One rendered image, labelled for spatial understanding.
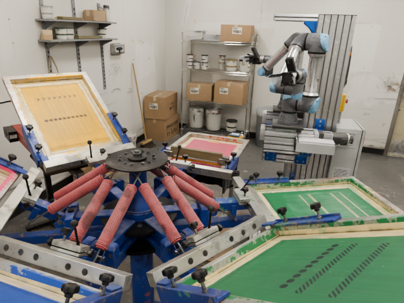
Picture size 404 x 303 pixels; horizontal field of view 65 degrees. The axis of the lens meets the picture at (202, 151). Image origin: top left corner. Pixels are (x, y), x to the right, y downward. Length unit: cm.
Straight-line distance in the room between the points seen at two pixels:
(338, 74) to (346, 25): 33
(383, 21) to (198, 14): 296
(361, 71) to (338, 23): 330
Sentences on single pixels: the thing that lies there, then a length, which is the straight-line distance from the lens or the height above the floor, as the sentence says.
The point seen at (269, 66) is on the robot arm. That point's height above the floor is 161.
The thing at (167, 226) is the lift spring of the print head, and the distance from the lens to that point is 136.
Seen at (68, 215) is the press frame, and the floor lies 105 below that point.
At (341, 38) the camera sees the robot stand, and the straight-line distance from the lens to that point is 262.
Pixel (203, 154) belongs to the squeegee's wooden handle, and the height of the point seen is 103.
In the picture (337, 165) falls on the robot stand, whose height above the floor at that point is 92.
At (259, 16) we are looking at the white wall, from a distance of 587.
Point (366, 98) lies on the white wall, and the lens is 592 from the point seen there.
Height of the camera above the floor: 191
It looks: 21 degrees down
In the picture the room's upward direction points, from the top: 2 degrees clockwise
